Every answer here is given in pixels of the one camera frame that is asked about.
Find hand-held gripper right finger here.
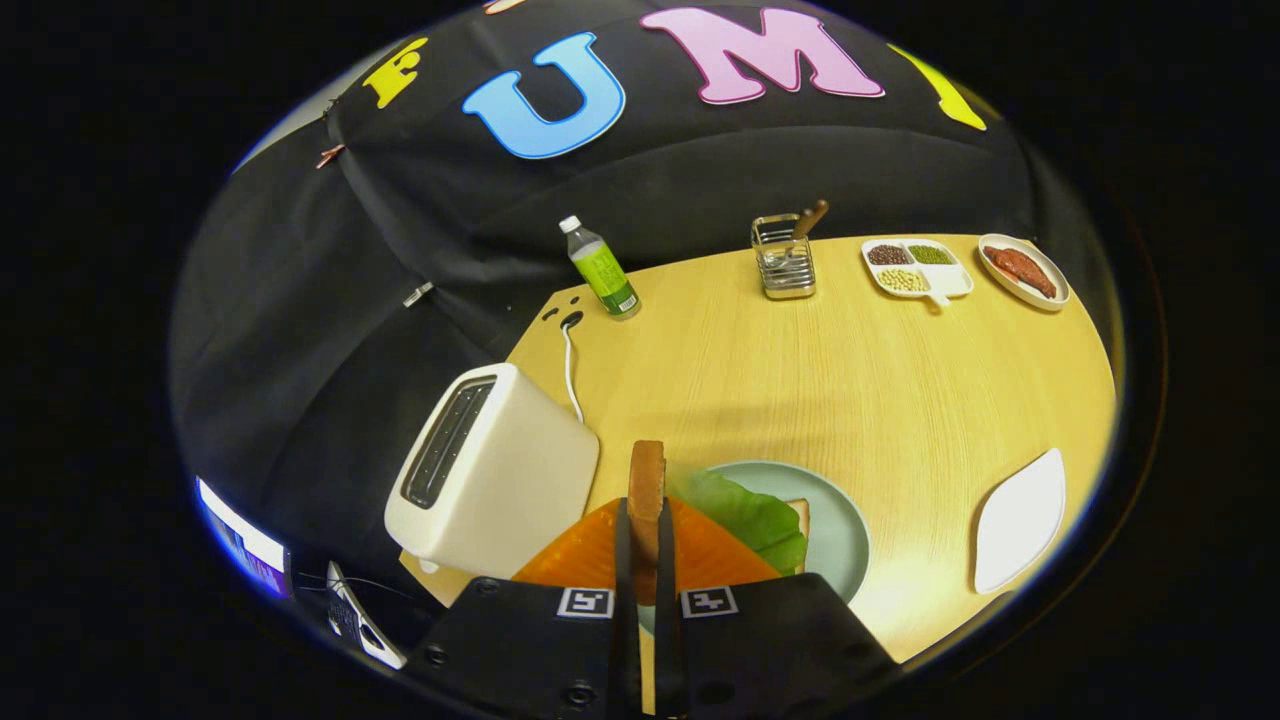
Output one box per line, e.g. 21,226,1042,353
653,495,900,720

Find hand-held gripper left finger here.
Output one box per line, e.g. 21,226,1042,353
403,495,644,720

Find toasted bread slice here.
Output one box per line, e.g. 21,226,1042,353
628,440,667,606

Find green lettuce leaf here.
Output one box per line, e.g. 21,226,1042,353
668,468,808,575

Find white bread slice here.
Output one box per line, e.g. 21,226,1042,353
783,497,812,577

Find white toaster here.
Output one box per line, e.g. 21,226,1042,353
384,362,601,579

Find pale green round plate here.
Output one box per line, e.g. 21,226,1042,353
640,460,872,636

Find white plastic device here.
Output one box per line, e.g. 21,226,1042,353
325,560,408,671

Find green label plastic bottle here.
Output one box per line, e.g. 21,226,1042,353
558,215,642,321

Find white leaf-shaped plate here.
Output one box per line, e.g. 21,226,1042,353
974,448,1067,595

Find lit computer monitor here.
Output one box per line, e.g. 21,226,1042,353
195,476,293,599

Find white divided bean dish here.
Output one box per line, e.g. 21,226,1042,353
862,239,974,307

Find black backdrop cloth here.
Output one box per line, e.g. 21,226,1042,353
168,0,1111,601

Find red meat slices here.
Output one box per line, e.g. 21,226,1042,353
984,245,1058,300

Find white round plate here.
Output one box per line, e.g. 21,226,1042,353
978,233,1071,312

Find white power cable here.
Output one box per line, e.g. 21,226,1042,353
560,312,586,424

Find metal wire utensil holder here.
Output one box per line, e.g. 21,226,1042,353
751,213,817,301

